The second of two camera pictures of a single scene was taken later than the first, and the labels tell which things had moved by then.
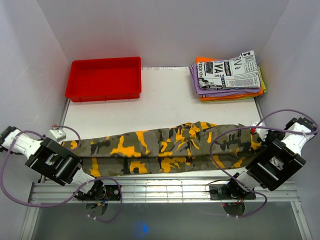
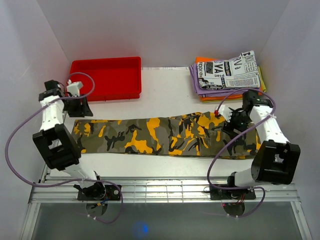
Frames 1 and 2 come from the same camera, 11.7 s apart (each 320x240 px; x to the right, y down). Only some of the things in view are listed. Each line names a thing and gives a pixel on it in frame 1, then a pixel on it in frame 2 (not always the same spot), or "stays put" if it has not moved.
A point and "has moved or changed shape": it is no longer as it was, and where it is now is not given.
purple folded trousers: [211, 92] stays put
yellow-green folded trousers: [262, 80] stays put
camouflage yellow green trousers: [191, 146] has moved or changed shape
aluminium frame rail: [161, 191] stays put
